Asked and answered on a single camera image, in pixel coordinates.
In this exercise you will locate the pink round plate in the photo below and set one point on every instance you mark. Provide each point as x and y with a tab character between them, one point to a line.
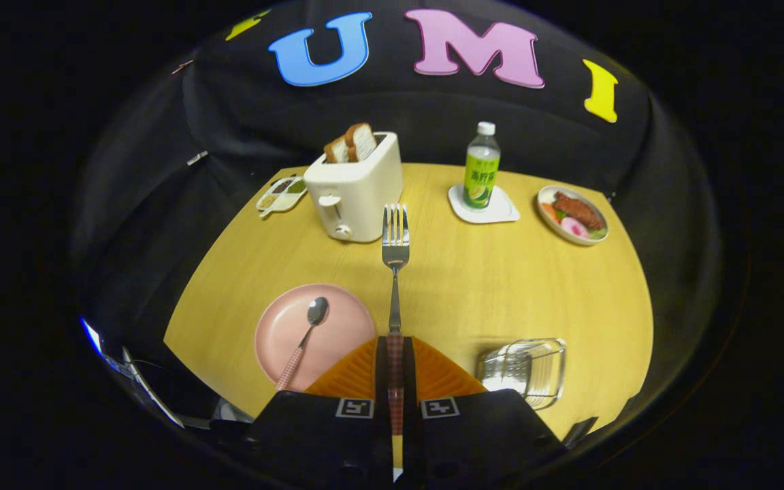
337	320

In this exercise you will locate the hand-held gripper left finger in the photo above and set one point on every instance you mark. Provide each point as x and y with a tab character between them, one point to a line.
382	367

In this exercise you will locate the white square coaster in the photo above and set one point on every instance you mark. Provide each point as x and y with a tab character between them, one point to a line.
504	212

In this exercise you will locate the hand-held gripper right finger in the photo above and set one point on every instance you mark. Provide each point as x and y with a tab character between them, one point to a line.
408	367

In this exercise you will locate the toasted bread slice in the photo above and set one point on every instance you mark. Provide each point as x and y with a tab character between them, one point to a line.
363	141
336	151

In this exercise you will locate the small orange cloth clip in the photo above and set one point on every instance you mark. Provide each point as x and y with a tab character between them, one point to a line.
183	66

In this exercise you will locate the silver device with lit screen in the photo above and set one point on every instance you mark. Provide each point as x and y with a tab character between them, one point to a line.
89	333

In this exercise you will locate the green label drink bottle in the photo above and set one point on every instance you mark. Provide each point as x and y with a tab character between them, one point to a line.
480	177

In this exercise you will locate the white divided condiment tray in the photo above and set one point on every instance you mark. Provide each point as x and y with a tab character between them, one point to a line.
283	197

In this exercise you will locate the brown meat slice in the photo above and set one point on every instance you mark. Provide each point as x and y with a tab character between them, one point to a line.
579	211

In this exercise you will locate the round plate of food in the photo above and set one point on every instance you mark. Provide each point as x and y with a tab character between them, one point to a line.
542	203

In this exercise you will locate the small silver cloth clip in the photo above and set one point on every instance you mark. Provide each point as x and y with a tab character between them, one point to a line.
196	158

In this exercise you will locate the pink round food slice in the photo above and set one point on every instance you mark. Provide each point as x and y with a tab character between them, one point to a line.
574	227

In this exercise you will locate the cream white toaster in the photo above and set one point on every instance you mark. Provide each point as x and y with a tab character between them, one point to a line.
365	197

